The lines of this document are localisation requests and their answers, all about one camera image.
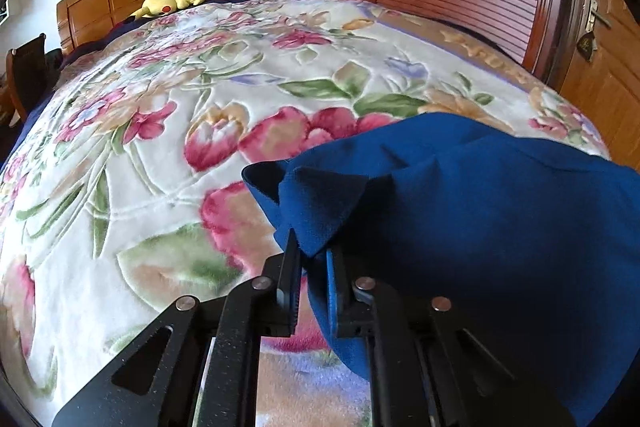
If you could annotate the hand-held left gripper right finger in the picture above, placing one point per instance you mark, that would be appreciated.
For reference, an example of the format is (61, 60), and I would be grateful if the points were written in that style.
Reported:
(331, 287)

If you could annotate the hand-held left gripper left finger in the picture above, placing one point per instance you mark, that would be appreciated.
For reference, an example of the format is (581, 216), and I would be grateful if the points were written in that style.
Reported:
(287, 277)

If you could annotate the blue suit jacket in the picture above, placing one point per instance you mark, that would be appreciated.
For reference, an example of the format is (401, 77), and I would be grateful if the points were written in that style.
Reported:
(475, 207)

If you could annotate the floral blanket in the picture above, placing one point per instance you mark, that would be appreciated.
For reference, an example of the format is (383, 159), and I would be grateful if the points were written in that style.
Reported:
(175, 82)

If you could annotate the wooden chair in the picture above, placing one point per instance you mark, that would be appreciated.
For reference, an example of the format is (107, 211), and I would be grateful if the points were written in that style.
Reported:
(27, 72)

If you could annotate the wooden door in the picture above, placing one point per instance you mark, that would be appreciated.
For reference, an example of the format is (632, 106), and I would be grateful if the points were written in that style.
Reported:
(610, 97)

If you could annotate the dark hanging tag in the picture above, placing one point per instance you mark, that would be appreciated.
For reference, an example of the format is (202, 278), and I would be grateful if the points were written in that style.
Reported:
(586, 46)

